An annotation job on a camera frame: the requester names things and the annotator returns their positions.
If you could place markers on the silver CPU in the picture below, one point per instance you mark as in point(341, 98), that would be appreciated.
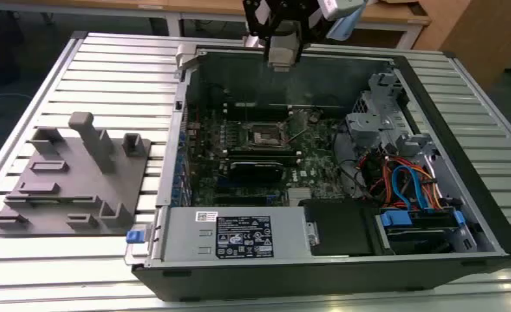
point(285, 52)

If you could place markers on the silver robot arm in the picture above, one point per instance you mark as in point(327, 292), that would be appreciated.
point(338, 8)

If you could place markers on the CPU socket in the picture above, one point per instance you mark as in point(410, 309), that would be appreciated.
point(267, 136)

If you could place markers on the RAM slot black clips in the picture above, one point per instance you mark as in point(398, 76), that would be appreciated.
point(259, 150)
point(259, 158)

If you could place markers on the RAM slot white clips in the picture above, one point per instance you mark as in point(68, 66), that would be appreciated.
point(259, 154)
point(259, 162)

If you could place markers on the black expansion slot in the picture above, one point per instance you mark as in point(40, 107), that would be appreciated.
point(246, 201)

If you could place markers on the grey plastic case latch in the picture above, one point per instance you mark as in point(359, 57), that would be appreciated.
point(186, 53)

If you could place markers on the metal drive cage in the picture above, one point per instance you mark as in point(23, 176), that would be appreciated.
point(367, 123)

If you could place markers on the wooden cabinet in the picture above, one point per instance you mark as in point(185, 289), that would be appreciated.
point(477, 32)

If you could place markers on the green motherboard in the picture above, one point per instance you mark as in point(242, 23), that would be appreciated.
point(321, 162)

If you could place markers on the graphics card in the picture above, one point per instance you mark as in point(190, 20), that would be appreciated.
point(255, 172)

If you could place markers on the silver chipset heatsink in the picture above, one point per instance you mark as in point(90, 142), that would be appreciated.
point(301, 192)

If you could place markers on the hard disk in blue carrier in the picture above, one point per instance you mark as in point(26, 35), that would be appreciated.
point(395, 218)

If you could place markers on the grey parts rack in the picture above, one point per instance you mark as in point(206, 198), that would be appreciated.
point(86, 182)

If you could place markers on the silver power supply unit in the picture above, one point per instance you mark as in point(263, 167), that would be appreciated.
point(182, 234)

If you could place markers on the blue case latch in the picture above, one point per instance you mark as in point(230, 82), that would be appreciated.
point(134, 237)

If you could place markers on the black PC case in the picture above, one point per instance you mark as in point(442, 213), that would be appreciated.
point(281, 279)

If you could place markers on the wooden desk white frame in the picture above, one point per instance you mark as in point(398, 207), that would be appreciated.
point(86, 9)
point(394, 14)

